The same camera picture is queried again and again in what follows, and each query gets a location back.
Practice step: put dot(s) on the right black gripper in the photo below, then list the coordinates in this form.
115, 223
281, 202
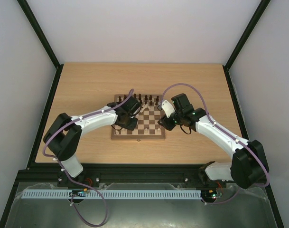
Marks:
165, 121

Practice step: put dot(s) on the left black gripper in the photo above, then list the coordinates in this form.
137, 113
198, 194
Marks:
131, 127

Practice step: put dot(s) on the wooden chess board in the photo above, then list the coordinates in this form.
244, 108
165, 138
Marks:
147, 119

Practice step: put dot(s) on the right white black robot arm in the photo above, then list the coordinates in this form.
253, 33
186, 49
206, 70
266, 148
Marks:
245, 168

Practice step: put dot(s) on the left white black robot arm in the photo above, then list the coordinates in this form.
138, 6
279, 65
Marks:
64, 135

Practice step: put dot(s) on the pile of white pieces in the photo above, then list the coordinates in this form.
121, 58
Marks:
146, 106

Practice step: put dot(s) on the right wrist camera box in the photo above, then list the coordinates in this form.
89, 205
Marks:
167, 107

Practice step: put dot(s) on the black aluminium frame rail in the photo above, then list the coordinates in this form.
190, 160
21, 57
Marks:
186, 176

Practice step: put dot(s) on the light blue cable duct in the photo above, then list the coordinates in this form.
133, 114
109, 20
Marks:
113, 194

